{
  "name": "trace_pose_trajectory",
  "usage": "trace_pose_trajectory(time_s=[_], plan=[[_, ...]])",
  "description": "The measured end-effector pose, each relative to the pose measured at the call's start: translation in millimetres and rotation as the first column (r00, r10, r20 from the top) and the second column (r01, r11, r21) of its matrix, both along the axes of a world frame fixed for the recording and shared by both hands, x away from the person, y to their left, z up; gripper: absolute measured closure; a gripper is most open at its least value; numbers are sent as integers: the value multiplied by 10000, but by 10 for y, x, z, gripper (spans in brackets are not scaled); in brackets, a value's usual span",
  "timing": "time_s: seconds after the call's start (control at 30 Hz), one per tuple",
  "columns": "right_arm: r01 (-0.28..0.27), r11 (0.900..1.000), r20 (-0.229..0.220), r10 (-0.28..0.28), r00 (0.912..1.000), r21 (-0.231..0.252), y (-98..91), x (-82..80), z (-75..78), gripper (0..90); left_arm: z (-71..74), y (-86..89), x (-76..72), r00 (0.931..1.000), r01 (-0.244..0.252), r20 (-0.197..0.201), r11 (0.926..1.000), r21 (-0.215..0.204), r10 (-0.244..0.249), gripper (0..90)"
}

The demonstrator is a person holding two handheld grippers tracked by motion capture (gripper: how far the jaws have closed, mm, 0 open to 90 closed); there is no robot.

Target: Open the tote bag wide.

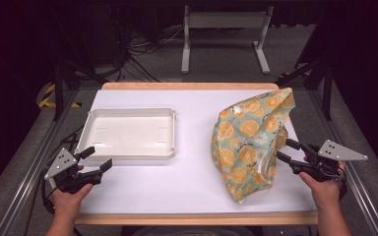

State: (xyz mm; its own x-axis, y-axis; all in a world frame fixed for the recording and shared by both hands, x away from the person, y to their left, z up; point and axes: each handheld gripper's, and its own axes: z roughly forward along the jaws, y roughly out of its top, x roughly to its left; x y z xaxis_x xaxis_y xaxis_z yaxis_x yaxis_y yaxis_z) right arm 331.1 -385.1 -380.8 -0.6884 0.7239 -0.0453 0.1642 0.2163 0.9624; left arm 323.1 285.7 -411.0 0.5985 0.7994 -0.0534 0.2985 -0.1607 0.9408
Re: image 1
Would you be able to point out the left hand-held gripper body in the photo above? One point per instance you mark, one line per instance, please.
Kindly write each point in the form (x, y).
(66, 177)

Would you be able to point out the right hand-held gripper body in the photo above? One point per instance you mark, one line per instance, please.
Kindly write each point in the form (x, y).
(321, 164)

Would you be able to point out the white plastic tray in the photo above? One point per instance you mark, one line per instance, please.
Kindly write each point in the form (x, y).
(129, 135)

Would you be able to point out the orange print fabric bag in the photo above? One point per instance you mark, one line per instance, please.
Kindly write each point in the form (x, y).
(247, 144)

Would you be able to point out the person's left hand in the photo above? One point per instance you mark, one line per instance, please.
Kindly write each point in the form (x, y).
(68, 201)

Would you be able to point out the person's right hand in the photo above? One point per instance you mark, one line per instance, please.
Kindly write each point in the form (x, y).
(325, 193)

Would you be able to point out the yellow black hazard tape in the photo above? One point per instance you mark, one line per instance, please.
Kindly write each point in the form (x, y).
(47, 98)

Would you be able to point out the black tripod stand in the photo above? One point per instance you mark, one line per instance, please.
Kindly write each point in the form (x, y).
(59, 88)
(326, 85)

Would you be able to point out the white table cover sheet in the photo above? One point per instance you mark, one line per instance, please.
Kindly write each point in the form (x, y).
(183, 183)

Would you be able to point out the aluminium frame rail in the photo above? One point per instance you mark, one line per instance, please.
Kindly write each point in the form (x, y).
(29, 177)
(351, 177)

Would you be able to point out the white metal stand frame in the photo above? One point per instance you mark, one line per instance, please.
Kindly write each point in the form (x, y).
(224, 19)

